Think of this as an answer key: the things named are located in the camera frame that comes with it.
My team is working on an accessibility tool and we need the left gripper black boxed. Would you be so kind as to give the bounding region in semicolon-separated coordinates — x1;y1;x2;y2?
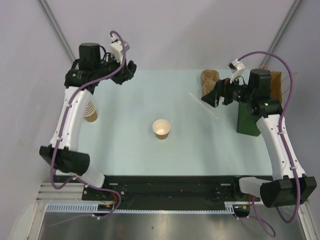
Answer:
94;53;134;85

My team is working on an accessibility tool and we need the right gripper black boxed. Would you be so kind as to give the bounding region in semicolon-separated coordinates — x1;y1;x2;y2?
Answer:
201;73;255;108

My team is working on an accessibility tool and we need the stack of paper cups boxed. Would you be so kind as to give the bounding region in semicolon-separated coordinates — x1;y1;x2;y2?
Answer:
83;101;98;123

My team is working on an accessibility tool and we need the single brown paper cup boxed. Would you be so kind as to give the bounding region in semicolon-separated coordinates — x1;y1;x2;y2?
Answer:
152;119;171;140

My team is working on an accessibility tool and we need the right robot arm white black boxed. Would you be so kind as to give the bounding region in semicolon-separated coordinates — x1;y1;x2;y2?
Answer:
201;68;317;208

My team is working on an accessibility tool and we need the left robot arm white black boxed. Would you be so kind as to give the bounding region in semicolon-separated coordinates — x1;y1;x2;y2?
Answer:
39;40;137;200

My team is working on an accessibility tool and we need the brown pulp cup carrier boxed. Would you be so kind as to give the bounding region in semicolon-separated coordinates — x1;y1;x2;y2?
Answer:
200;69;220;96

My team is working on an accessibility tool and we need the white wrapped straw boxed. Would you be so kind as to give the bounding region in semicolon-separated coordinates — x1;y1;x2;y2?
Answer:
188;92;219;120

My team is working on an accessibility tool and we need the green brown paper bag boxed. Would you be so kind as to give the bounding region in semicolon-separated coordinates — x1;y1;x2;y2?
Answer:
236;71;290;137

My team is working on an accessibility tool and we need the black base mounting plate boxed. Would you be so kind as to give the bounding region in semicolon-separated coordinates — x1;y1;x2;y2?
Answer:
81;175;252;211

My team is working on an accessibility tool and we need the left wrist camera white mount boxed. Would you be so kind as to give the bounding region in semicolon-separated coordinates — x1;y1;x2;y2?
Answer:
109;35;130;64

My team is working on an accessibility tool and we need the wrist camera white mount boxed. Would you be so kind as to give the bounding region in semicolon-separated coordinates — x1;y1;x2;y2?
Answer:
109;35;130;64
228;59;246;83

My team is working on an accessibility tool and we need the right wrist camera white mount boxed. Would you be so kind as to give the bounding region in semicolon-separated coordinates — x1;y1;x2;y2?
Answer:
228;59;246;83

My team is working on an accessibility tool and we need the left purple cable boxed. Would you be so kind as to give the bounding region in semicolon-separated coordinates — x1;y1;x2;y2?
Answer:
48;30;131;227

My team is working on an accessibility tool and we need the purple cable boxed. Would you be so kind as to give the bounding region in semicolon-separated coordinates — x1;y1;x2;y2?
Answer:
48;30;131;227
236;51;301;238

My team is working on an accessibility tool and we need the left aluminium frame post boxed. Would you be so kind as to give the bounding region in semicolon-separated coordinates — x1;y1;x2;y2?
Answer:
36;0;76;63

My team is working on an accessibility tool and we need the aluminium frame post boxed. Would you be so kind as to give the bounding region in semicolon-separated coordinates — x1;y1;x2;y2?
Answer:
267;0;303;54
36;0;76;63

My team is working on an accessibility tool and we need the right aluminium frame post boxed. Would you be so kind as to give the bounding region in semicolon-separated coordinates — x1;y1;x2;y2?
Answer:
267;0;303;54

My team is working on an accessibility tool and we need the aluminium rail bottom left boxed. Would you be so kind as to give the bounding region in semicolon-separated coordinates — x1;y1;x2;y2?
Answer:
36;183;84;203

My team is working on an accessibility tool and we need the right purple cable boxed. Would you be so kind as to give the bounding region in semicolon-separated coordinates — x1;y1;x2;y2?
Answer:
236;51;301;238

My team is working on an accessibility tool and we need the white slotted cable duct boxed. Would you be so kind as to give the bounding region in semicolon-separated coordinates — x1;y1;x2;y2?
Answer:
46;202;266;215

